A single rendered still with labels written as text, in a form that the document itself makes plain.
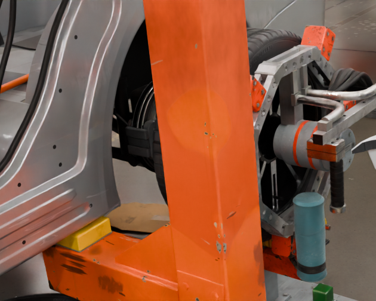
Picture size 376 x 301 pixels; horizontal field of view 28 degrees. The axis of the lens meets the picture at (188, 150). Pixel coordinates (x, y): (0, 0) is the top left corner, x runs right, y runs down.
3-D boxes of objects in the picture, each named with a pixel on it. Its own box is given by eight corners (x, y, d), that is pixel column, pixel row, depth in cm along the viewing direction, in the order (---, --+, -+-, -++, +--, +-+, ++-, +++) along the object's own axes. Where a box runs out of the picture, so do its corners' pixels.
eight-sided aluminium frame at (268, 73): (329, 186, 258) (323, 31, 238) (347, 190, 254) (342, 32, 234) (240, 257, 219) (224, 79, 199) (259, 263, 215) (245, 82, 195)
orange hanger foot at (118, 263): (87, 264, 236) (70, 163, 224) (221, 311, 205) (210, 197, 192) (48, 289, 224) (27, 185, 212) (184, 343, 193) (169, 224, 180)
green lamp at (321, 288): (320, 295, 189) (319, 282, 188) (334, 300, 187) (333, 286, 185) (312, 303, 186) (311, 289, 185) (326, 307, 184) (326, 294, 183)
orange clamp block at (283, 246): (271, 226, 233) (270, 253, 235) (293, 231, 228) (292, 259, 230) (283, 220, 238) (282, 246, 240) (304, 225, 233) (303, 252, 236)
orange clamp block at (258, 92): (244, 87, 209) (230, 71, 203) (268, 90, 205) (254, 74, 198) (236, 110, 208) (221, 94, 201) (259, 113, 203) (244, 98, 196)
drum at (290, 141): (296, 153, 236) (293, 110, 231) (358, 164, 223) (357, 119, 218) (272, 169, 226) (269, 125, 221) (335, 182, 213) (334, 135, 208)
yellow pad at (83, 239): (80, 222, 228) (78, 208, 226) (113, 232, 220) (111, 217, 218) (46, 242, 218) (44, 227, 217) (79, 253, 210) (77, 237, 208)
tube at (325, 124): (296, 103, 219) (295, 68, 215) (357, 111, 208) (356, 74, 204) (264, 122, 207) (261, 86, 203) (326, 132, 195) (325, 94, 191)
